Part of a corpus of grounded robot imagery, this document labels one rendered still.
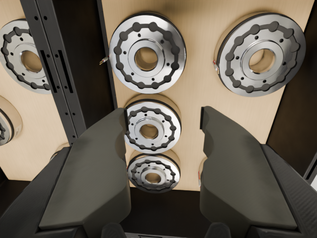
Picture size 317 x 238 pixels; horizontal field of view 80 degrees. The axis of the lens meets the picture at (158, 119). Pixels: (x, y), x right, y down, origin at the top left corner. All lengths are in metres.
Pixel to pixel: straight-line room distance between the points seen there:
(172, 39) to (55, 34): 0.13
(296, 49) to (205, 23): 0.11
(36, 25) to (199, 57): 0.20
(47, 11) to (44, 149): 0.31
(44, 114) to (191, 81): 0.27
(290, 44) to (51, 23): 0.26
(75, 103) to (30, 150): 0.27
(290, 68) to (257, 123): 0.11
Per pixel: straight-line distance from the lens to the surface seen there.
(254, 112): 0.35
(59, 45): 0.22
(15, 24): 0.32
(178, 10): 0.28
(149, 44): 0.25
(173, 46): 0.26
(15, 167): 0.56
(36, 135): 0.45
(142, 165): 0.36
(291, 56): 0.29
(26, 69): 0.33
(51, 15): 0.21
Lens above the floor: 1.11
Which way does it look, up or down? 58 degrees down
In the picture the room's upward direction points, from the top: 170 degrees counter-clockwise
